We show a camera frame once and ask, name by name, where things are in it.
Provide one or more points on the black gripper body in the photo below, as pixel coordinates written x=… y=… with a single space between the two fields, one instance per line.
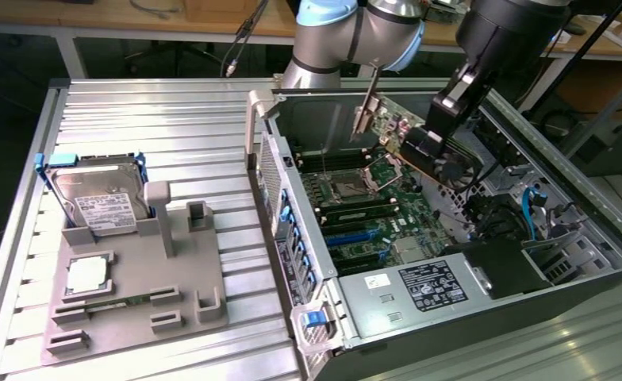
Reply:
x=512 y=31

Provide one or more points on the black graphics card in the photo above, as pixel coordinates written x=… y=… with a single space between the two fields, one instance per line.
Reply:
x=454 y=170

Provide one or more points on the green circuit board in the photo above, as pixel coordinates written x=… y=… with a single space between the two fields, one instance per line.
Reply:
x=444 y=14

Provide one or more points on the black stand pole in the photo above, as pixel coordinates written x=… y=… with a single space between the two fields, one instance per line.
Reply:
x=595 y=43

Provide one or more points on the black monitor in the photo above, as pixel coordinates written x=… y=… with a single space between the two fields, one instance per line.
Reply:
x=598 y=5

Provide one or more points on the metal socket cover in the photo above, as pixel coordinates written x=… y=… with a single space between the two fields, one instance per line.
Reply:
x=383 y=172

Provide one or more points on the black empty RAM slot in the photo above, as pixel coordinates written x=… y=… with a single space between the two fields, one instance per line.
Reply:
x=346 y=157
x=348 y=166
x=356 y=202

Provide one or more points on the green motherboard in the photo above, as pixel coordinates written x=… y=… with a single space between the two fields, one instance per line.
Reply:
x=423 y=206

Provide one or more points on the CPU socket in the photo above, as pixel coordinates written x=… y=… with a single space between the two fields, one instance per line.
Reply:
x=351 y=186

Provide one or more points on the thin metal locking lever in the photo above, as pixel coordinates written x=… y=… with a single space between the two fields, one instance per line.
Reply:
x=326 y=160

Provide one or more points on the black labelled RAM stick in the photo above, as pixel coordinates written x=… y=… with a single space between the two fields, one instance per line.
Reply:
x=359 y=215

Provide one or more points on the long black expansion slot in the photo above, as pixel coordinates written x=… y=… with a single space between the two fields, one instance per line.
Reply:
x=350 y=227
x=360 y=262

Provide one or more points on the silver chipset heatsink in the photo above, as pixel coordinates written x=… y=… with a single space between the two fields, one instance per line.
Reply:
x=408 y=250

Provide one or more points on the blue expansion slot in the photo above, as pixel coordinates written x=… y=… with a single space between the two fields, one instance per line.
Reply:
x=354 y=238

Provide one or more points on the black plastic shroud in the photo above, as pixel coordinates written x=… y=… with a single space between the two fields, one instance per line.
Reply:
x=502 y=270

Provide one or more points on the blue slot clip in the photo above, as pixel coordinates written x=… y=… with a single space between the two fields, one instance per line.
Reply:
x=291 y=216
x=308 y=266
x=302 y=251
x=296 y=235
x=315 y=279

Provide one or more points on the metal disk bay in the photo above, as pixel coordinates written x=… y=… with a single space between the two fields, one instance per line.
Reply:
x=552 y=266

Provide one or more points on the grey power supply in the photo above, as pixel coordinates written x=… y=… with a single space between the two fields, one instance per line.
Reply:
x=375 y=305

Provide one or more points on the black open PC case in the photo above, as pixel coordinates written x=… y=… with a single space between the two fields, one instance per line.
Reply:
x=502 y=321

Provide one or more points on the black office chair base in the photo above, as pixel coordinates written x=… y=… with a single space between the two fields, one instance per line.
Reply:
x=184 y=53

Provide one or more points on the blue power supply latch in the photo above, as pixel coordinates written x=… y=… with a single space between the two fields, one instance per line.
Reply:
x=311 y=319

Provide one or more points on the silver hard disk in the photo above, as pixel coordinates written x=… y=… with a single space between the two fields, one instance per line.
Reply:
x=99 y=198

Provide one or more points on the grey parts rack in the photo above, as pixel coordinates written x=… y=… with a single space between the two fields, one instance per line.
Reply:
x=131 y=278

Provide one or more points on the blue disk carrier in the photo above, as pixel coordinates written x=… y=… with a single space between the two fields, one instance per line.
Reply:
x=66 y=160

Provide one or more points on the green RAM stick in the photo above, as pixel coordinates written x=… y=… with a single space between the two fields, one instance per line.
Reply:
x=115 y=305

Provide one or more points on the silver CPU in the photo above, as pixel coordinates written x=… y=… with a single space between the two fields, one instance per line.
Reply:
x=86 y=274

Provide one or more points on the wooden desk white frame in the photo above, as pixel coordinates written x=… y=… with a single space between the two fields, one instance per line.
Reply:
x=443 y=37
x=26 y=12

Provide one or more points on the aluminium profile frame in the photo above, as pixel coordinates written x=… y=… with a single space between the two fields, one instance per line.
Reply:
x=608 y=113

